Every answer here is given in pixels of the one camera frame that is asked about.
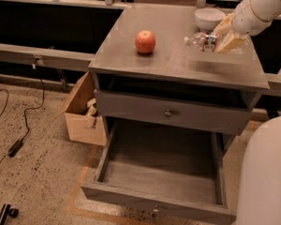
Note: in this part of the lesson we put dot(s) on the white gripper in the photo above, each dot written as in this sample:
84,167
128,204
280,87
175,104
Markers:
244,20

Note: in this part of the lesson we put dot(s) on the clear plastic water bottle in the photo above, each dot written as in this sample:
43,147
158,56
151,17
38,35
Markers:
207,41

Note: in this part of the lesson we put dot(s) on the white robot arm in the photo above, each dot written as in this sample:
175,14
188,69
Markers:
259,199

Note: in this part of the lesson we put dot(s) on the closed grey upper drawer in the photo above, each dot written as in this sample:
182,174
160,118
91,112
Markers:
184,114

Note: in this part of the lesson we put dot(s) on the grey wooden drawer cabinet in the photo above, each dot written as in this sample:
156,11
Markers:
173,70

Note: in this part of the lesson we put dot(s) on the round metal drawer knob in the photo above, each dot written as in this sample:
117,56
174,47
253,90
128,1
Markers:
168,113

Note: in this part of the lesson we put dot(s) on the open grey bottom drawer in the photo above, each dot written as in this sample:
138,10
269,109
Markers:
174,171

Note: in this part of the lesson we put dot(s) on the white ceramic bowl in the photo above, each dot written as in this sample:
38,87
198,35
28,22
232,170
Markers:
208,18

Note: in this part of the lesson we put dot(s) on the red apple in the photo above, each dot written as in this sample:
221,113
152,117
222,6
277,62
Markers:
145,41

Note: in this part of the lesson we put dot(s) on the cardboard box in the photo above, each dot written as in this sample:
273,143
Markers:
81,127

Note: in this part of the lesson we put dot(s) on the black power adapter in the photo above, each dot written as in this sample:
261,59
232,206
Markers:
14,149

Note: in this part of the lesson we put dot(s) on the black floor stand piece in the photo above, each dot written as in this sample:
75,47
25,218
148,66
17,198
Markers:
7,211

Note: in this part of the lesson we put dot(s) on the grey metal rail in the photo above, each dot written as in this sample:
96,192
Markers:
49,58

